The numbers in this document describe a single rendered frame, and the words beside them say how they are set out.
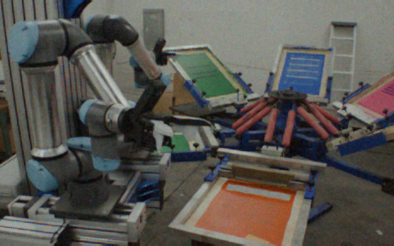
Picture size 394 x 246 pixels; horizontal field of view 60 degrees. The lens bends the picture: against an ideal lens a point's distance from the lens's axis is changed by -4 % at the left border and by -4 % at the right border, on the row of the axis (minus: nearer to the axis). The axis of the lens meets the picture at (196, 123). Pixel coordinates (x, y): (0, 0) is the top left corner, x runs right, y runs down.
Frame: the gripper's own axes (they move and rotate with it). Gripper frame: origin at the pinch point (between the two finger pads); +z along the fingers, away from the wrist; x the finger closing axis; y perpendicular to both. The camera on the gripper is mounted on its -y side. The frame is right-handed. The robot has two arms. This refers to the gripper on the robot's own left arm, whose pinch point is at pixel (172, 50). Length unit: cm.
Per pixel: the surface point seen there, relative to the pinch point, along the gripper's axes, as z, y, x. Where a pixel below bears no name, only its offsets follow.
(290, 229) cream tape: -38, 59, 101
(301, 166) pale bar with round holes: 22, 55, 88
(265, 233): -47, 60, 93
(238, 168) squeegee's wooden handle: -8, 56, 59
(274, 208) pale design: -24, 61, 89
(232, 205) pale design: -32, 63, 69
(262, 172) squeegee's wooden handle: -5, 54, 73
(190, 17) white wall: 365, 21, -221
